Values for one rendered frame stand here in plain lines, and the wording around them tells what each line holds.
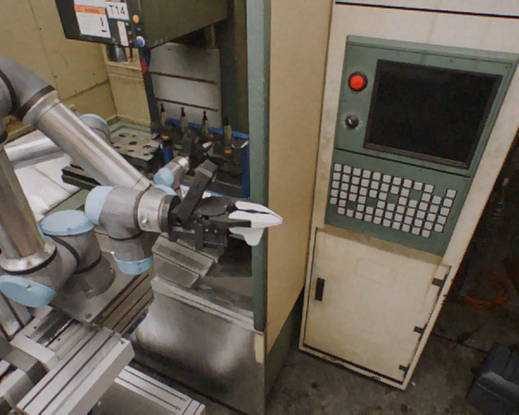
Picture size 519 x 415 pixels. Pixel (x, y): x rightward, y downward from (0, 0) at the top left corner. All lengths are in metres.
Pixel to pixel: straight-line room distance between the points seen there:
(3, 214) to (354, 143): 1.00
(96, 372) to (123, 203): 0.55
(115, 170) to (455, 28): 0.93
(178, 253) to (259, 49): 1.22
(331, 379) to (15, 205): 1.84
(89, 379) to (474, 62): 1.29
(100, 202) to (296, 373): 1.76
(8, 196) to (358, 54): 0.96
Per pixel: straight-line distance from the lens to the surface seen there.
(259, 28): 0.89
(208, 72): 2.35
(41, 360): 1.19
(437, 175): 1.37
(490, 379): 2.28
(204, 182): 0.67
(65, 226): 1.08
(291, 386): 2.30
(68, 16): 1.96
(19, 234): 0.95
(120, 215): 0.76
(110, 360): 1.17
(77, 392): 1.15
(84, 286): 1.19
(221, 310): 1.55
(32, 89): 0.90
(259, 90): 0.92
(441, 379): 2.50
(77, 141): 0.89
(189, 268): 1.85
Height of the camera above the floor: 2.01
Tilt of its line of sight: 38 degrees down
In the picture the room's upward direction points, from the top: straight up
